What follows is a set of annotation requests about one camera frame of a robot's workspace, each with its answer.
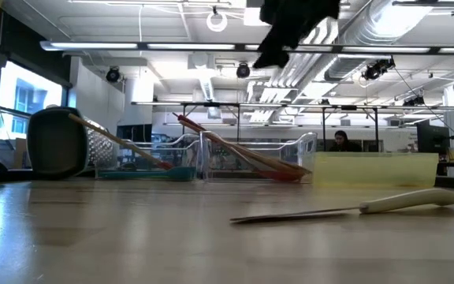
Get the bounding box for clear plastic bin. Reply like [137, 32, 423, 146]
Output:
[199, 131, 318, 184]
[92, 132, 203, 182]

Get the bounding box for metal box grater teal ends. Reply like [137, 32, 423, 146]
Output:
[26, 105, 116, 181]

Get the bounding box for yellow plastic bin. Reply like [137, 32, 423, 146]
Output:
[311, 151, 440, 188]

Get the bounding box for black ceiling camera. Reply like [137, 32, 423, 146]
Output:
[235, 62, 251, 79]
[105, 65, 121, 84]

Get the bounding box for wooden spoon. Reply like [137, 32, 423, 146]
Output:
[210, 136, 313, 178]

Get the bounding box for person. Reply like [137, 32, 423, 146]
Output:
[328, 129, 364, 153]

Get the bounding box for black background workstation frame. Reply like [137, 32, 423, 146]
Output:
[181, 101, 380, 153]

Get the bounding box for black monitor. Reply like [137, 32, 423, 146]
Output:
[415, 120, 452, 155]

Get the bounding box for white ceiling ring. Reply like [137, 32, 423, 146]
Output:
[205, 10, 229, 33]

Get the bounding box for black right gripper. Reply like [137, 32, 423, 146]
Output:
[252, 0, 341, 70]

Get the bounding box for black boom mounted camera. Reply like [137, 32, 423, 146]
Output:
[362, 56, 396, 82]

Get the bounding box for cream handled knife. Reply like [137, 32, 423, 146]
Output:
[229, 188, 454, 225]

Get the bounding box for red silicone spatula wooden handle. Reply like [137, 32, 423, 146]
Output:
[67, 113, 175, 171]

